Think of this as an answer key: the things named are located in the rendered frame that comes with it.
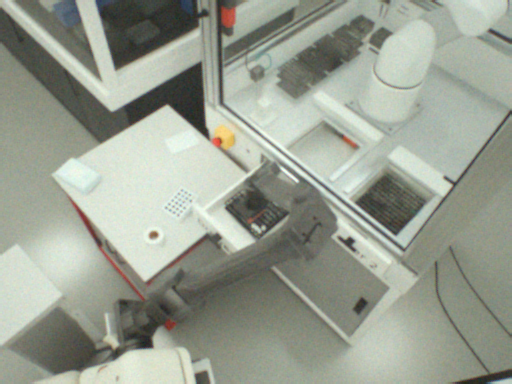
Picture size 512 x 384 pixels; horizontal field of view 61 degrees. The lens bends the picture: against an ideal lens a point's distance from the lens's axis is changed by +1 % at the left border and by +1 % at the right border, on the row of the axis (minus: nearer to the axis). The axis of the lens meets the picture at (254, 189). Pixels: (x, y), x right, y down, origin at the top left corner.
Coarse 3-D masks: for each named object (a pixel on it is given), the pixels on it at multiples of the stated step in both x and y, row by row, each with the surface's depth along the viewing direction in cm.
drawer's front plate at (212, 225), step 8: (192, 208) 151; (200, 208) 148; (200, 216) 149; (208, 216) 146; (208, 224) 148; (216, 224) 145; (208, 232) 153; (216, 232) 146; (224, 232) 143; (224, 240) 145; (232, 240) 142; (224, 248) 150; (232, 248) 144; (240, 248) 140
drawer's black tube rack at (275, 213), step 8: (240, 192) 156; (232, 200) 154; (232, 208) 155; (272, 208) 153; (280, 208) 153; (240, 216) 154; (264, 216) 151; (272, 216) 151; (280, 216) 151; (256, 224) 151; (264, 224) 149; (272, 224) 153; (264, 232) 150
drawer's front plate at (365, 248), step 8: (344, 224) 147; (344, 232) 148; (352, 232) 146; (360, 240) 144; (360, 248) 147; (368, 248) 143; (376, 248) 143; (360, 256) 150; (368, 256) 146; (376, 256) 142; (384, 256) 141; (368, 264) 149; (384, 264) 142; (376, 272) 148; (384, 272) 145
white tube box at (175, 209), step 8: (176, 192) 167; (184, 192) 167; (176, 200) 165; (184, 200) 165; (192, 200) 165; (168, 208) 163; (176, 208) 163; (184, 208) 165; (168, 216) 164; (176, 216) 161; (184, 216) 164
